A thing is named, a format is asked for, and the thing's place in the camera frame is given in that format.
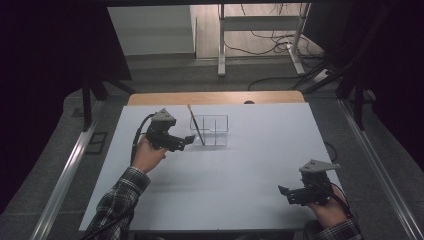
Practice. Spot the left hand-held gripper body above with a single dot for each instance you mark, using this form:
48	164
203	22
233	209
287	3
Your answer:
160	130

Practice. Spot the person's right hand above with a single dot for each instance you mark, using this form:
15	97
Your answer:
330	213

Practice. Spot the black curtain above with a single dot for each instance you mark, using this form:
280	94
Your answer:
400	66
43	83

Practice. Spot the white metal desk frame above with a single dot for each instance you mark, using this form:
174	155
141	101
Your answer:
260	23

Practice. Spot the wooden table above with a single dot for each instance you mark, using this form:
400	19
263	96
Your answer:
213	98

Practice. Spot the white power strip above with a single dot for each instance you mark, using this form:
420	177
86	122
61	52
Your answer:
321	75

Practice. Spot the dark brush with yellow band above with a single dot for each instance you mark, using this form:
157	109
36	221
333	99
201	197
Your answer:
196	128

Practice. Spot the black round table grommet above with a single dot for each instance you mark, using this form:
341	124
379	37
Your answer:
249	102

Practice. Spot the black metal stand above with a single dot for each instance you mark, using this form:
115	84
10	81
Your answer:
93	90
353	66

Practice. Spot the person's left hand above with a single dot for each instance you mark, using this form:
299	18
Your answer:
146	156

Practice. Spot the white cabinet panel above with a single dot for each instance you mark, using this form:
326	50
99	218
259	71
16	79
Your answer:
150	30

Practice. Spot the aluminium rail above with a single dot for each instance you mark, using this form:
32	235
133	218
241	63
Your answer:
380	170
66	176

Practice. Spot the clear acrylic organizer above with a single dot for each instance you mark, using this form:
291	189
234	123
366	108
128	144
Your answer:
216	133

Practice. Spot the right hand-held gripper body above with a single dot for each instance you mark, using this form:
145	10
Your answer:
316	186

